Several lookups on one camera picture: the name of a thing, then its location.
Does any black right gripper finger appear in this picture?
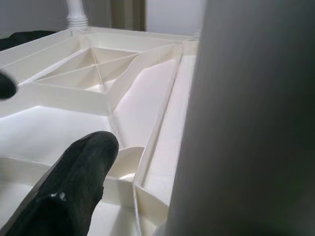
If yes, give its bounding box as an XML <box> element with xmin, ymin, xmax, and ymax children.
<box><xmin>3</xmin><ymin>130</ymin><xmax>120</xmax><ymax>236</ymax></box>

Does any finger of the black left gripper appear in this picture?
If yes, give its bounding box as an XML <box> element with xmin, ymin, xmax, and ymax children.
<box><xmin>0</xmin><ymin>70</ymin><xmax>18</xmax><ymax>101</ymax></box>

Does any white plastic table top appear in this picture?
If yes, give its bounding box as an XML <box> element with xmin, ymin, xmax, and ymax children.
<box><xmin>0</xmin><ymin>26</ymin><xmax>200</xmax><ymax>236</ymax></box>

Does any black cloth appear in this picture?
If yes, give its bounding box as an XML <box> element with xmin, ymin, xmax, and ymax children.
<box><xmin>0</xmin><ymin>30</ymin><xmax>58</xmax><ymax>52</ymax></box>

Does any door frame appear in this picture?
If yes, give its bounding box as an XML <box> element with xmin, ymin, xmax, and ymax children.
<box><xmin>110</xmin><ymin>0</ymin><xmax>146</xmax><ymax>32</ymax></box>

